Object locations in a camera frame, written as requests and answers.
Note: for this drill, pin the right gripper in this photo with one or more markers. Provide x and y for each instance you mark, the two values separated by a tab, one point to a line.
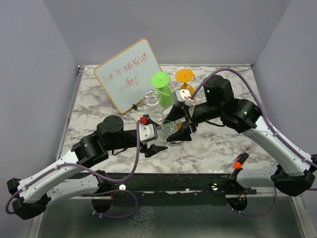
183	133

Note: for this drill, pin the small clear orange cup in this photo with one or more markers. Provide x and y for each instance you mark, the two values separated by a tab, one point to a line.
166	129

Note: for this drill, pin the green plastic goblet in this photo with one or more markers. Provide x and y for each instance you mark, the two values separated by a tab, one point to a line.
160	82

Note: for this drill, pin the orange plastic cup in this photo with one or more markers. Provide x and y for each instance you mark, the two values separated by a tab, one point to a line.
186	77

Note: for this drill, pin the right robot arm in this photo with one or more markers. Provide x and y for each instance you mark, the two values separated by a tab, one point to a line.
294	173

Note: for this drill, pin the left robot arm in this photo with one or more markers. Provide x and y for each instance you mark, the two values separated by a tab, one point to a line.
71	175

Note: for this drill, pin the chrome wine glass rack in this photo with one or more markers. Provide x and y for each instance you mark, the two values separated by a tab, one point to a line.
165	111

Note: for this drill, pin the small whiteboard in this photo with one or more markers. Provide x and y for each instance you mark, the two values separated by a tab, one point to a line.
126	76

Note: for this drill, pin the orange black marker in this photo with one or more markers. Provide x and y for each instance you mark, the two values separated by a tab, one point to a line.
241	161

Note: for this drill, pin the red pen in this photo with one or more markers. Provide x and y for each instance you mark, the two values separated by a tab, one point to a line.
239	156

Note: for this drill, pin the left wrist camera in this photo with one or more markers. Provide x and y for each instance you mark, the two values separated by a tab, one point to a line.
147	131

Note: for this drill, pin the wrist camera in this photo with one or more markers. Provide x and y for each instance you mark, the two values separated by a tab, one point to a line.
182	97
147	131

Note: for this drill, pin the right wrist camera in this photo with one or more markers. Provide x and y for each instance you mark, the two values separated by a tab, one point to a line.
182	97

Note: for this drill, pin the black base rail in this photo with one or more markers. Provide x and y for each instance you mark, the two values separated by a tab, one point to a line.
156	190

